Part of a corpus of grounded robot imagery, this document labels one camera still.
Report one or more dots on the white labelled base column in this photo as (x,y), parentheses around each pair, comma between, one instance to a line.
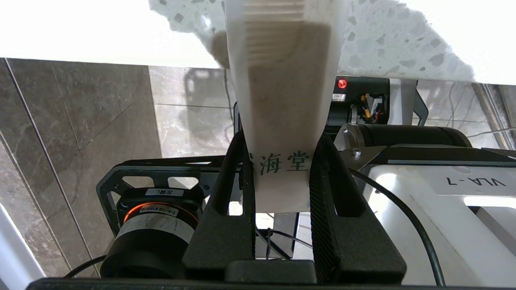
(403,100)

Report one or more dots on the beige comb packet green label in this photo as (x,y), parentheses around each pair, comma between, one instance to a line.
(282,121)

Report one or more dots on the black torso actuator cylinder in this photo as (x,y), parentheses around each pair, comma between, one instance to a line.
(415,137)

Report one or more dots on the black control panel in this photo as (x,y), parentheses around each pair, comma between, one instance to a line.
(358,108)

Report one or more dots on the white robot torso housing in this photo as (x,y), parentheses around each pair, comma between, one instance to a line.
(463,225)

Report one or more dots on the grey metal frame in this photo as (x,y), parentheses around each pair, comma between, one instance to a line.
(496,112)

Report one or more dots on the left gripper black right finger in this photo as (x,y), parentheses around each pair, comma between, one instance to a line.
(346,241)

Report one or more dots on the red emergency button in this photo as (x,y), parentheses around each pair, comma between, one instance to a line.
(342,83)

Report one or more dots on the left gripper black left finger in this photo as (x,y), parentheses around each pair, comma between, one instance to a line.
(225,225)

